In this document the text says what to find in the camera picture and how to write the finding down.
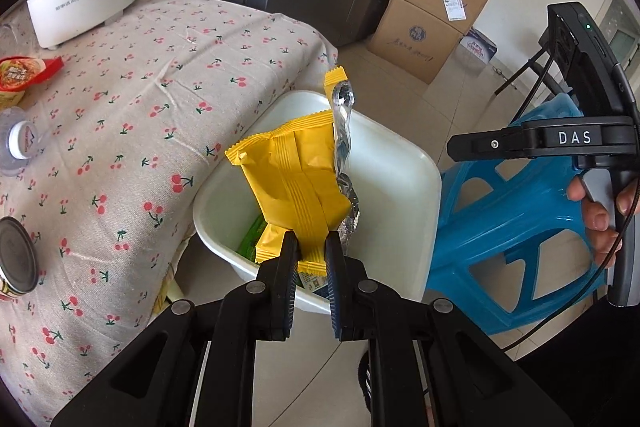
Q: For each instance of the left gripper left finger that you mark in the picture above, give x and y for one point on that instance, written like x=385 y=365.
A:
x=194 y=365

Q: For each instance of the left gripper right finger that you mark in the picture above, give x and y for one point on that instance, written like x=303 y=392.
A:
x=430 y=365

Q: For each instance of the yellow snack wrapper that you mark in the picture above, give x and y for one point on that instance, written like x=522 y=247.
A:
x=297 y=173

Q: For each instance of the green snack bag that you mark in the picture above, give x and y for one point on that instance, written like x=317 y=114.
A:
x=249 y=241

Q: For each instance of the red drink can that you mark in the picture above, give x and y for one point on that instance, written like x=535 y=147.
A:
x=18 y=260

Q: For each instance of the clear plastic water bottle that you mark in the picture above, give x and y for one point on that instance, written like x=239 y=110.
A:
x=21 y=141

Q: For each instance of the person's right hand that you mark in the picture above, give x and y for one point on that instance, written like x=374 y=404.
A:
x=596 y=219

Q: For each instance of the blue plastic stool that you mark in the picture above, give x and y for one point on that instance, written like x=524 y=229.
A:
x=484 y=215

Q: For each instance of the lower cardboard box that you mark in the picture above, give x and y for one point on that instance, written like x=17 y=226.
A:
x=413 y=40

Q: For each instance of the cherry print tablecloth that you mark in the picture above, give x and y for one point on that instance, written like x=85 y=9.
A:
x=137 y=119

